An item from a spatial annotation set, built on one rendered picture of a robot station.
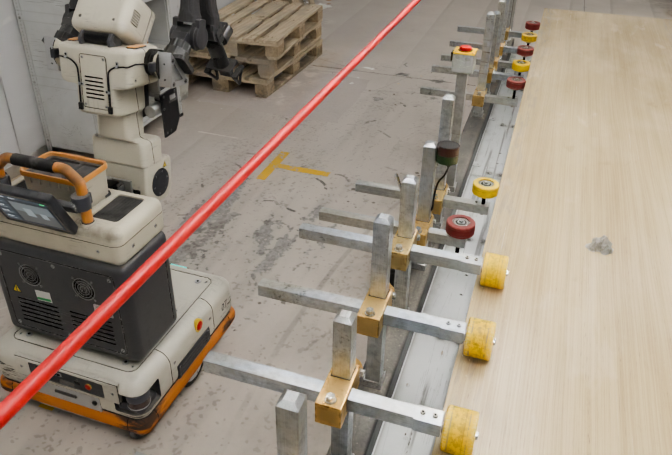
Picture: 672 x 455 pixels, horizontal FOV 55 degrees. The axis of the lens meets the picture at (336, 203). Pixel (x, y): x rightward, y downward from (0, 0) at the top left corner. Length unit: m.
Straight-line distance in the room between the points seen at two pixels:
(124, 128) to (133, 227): 0.41
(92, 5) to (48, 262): 0.82
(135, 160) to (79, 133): 1.92
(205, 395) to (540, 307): 1.42
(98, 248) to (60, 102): 2.26
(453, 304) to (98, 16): 1.41
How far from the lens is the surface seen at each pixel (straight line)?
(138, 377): 2.29
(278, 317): 2.86
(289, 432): 0.98
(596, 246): 1.82
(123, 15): 2.19
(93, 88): 2.25
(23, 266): 2.36
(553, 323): 1.54
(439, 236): 1.85
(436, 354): 1.81
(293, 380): 1.25
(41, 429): 2.62
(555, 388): 1.39
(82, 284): 2.19
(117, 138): 2.33
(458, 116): 2.27
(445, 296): 2.01
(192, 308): 2.51
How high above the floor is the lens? 1.85
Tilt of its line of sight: 30 degrees down
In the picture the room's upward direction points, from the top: 1 degrees clockwise
